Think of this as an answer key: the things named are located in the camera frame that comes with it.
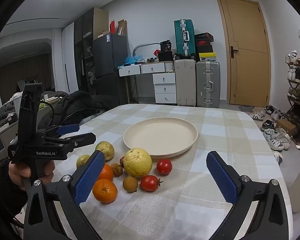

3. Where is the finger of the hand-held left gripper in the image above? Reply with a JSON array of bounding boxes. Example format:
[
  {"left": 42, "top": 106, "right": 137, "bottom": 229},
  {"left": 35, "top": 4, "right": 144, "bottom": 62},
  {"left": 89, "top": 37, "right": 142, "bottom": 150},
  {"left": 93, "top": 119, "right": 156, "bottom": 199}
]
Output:
[
  {"left": 40, "top": 124, "right": 80, "bottom": 138},
  {"left": 44, "top": 132, "right": 96, "bottom": 151}
]

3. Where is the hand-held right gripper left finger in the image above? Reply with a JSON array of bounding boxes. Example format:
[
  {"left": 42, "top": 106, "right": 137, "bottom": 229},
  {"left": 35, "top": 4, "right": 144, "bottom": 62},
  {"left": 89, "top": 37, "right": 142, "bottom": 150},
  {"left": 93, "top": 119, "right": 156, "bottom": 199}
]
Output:
[{"left": 24, "top": 150, "right": 105, "bottom": 240}]

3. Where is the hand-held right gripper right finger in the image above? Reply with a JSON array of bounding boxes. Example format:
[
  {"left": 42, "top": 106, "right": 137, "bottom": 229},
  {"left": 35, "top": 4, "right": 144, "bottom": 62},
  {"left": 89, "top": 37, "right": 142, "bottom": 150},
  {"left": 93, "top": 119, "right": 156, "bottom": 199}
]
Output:
[{"left": 206, "top": 151, "right": 294, "bottom": 240}]

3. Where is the large orange tangerine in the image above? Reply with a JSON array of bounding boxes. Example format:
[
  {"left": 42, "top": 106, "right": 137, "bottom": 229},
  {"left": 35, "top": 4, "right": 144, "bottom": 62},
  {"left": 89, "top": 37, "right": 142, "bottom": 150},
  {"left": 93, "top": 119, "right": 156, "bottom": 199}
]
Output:
[{"left": 92, "top": 179, "right": 118, "bottom": 204}]

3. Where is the small yellow guava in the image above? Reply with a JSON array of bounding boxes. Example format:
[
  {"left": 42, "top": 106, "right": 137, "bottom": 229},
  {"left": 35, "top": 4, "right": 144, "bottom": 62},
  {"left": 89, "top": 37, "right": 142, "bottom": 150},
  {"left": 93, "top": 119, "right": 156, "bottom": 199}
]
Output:
[{"left": 76, "top": 154, "right": 92, "bottom": 169}]

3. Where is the green yellow guava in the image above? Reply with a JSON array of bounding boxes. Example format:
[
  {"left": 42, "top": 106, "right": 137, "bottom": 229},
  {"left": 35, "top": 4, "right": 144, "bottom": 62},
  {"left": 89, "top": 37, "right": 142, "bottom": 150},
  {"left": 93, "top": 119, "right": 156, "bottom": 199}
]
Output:
[{"left": 95, "top": 141, "right": 115, "bottom": 161}]

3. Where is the brown longan fruit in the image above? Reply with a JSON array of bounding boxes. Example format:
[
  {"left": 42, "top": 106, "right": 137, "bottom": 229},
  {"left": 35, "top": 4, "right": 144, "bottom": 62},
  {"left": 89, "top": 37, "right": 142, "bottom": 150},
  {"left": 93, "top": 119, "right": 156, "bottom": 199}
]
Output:
[
  {"left": 123, "top": 176, "right": 139, "bottom": 193},
  {"left": 110, "top": 163, "right": 123, "bottom": 177}
]

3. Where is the large yellow guava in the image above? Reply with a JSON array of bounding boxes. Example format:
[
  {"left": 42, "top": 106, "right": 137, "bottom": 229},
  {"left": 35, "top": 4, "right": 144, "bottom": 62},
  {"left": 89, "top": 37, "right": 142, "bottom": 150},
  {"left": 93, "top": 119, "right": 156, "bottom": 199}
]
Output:
[{"left": 123, "top": 147, "right": 153, "bottom": 178}]

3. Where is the beige round plate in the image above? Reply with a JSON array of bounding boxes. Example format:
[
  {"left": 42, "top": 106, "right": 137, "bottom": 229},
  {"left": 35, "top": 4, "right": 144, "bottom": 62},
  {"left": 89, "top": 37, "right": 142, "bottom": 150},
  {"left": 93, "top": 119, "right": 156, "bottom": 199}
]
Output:
[{"left": 123, "top": 117, "right": 198, "bottom": 159}]

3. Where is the person's left forearm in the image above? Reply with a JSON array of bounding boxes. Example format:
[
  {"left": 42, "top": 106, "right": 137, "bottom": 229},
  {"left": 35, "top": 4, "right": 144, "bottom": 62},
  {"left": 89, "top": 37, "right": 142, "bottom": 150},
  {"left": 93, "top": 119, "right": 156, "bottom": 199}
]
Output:
[{"left": 0, "top": 172, "right": 28, "bottom": 240}]

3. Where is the person's left hand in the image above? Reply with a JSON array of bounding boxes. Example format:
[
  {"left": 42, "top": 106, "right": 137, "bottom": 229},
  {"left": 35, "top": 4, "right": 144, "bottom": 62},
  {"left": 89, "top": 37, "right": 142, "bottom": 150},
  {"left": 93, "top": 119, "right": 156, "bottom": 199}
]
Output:
[{"left": 9, "top": 159, "right": 55, "bottom": 192}]

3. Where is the small orange tangerine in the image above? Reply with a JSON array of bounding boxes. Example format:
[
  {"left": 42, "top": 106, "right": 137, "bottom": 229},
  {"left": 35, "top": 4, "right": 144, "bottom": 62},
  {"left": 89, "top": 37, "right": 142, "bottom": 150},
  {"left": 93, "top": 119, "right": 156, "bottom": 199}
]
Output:
[{"left": 97, "top": 163, "right": 115, "bottom": 182}]

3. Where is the black jacket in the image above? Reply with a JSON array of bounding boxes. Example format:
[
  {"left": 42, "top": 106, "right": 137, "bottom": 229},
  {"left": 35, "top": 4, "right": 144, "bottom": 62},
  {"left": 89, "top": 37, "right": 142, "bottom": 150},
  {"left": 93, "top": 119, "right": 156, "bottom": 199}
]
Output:
[{"left": 37, "top": 91, "right": 120, "bottom": 130}]

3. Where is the pile of white sneakers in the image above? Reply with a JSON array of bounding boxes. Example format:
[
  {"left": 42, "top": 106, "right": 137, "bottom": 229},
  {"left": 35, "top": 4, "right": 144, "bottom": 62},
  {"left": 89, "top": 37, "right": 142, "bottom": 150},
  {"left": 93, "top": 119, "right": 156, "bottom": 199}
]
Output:
[{"left": 250, "top": 105, "right": 293, "bottom": 164}]

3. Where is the brown cardboard box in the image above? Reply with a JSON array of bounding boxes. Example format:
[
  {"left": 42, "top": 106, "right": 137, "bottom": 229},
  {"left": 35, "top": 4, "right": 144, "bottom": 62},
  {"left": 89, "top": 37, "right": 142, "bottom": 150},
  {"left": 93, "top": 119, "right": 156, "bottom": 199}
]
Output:
[{"left": 275, "top": 119, "right": 297, "bottom": 135}]

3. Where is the dark grey fridge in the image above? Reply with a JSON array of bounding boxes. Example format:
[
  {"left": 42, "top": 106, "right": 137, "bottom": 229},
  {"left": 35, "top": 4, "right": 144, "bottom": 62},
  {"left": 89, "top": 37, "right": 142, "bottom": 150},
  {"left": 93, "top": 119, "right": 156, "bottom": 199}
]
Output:
[{"left": 92, "top": 33, "right": 128, "bottom": 104}]

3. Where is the silver suitcase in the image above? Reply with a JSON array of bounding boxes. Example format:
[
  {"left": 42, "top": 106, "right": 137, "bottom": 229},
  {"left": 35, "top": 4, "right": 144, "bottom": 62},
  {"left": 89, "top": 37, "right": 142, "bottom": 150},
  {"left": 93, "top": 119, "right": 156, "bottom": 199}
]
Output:
[{"left": 196, "top": 60, "right": 221, "bottom": 108}]

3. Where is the blue plastic bag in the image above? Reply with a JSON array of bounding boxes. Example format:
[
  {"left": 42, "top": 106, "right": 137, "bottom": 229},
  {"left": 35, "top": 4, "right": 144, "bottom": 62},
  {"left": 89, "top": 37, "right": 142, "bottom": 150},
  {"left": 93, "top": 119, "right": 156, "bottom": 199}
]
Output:
[{"left": 125, "top": 54, "right": 143, "bottom": 64}]

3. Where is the dark wardrobe shelf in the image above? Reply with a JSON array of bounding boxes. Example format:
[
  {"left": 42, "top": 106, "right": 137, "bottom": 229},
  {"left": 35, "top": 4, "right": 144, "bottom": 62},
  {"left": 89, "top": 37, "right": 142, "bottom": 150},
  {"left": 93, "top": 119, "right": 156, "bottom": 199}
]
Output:
[{"left": 74, "top": 7, "right": 109, "bottom": 93}]

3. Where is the white drawer cabinet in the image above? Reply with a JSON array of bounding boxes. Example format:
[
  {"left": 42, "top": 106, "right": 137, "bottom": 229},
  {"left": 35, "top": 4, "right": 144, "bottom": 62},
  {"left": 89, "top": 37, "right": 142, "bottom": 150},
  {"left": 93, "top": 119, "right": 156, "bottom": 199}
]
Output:
[{"left": 152, "top": 72, "right": 177, "bottom": 105}]

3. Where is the white desk with drawers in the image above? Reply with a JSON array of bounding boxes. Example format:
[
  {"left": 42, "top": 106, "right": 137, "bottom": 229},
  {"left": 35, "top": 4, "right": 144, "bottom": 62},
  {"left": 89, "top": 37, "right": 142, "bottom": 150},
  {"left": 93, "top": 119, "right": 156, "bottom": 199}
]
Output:
[{"left": 118, "top": 61, "right": 176, "bottom": 104}]

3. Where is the beige suitcase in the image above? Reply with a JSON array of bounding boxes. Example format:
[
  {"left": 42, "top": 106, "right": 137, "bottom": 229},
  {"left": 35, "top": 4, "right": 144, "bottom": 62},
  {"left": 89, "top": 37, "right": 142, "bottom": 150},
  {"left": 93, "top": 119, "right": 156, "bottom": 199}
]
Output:
[{"left": 174, "top": 59, "right": 197, "bottom": 107}]

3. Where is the wooden shoe rack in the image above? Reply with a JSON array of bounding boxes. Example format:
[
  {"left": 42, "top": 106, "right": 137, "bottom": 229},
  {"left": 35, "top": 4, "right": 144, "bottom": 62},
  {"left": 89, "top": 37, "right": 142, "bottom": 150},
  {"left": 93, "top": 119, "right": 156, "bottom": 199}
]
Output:
[{"left": 286, "top": 64, "right": 300, "bottom": 150}]

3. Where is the tan wooden door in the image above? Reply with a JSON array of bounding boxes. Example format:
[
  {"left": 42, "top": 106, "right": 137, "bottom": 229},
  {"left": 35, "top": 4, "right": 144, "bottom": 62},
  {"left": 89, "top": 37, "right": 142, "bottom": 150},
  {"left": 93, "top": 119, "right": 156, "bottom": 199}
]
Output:
[{"left": 216, "top": 0, "right": 272, "bottom": 108}]

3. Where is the open cardboard box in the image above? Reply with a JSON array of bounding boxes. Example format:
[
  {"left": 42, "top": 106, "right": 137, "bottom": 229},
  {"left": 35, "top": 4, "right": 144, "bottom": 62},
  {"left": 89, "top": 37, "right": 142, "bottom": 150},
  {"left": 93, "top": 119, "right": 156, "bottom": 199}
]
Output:
[{"left": 117, "top": 19, "right": 127, "bottom": 37}]

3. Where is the yellow black shoe box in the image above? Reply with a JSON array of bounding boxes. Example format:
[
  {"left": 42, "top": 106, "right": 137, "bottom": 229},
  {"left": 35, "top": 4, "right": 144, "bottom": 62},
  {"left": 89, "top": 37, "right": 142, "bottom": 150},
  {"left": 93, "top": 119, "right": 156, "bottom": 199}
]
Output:
[{"left": 199, "top": 52, "right": 217, "bottom": 62}]

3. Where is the row of assorted shoes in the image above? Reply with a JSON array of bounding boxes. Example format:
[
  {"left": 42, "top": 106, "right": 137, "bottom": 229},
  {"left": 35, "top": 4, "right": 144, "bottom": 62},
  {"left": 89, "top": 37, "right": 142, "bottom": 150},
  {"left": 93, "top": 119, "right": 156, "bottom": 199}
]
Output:
[{"left": 285, "top": 50, "right": 300, "bottom": 100}]

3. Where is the dark shoe box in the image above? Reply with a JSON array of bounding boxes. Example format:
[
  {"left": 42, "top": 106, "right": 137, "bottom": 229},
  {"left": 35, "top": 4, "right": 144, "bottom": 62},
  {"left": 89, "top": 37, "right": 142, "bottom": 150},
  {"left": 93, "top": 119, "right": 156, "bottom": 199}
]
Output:
[{"left": 195, "top": 45, "right": 213, "bottom": 54}]

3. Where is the teal suitcase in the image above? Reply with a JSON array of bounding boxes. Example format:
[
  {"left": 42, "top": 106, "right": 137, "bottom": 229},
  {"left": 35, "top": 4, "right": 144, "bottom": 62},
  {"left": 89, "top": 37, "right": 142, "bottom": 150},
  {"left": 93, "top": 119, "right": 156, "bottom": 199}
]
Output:
[{"left": 174, "top": 19, "right": 197, "bottom": 57}]

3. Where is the grey curved metal frame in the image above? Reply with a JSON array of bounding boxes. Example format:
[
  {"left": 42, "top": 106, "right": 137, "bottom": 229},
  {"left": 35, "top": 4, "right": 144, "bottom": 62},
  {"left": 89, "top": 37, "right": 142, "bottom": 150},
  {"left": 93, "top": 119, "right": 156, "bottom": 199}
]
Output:
[{"left": 132, "top": 43, "right": 160, "bottom": 56}]

